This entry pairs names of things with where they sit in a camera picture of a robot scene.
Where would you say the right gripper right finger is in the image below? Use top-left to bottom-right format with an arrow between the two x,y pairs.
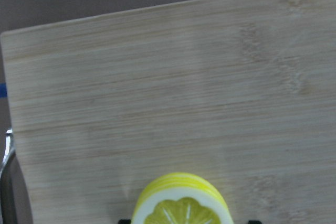
248,220 -> 263,224

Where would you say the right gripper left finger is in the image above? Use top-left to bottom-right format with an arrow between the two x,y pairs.
118,219 -> 131,224

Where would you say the yellow lemon slice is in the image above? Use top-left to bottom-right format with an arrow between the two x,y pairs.
131,173 -> 233,223

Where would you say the bamboo cutting board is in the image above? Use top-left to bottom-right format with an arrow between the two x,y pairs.
1,0 -> 335,223

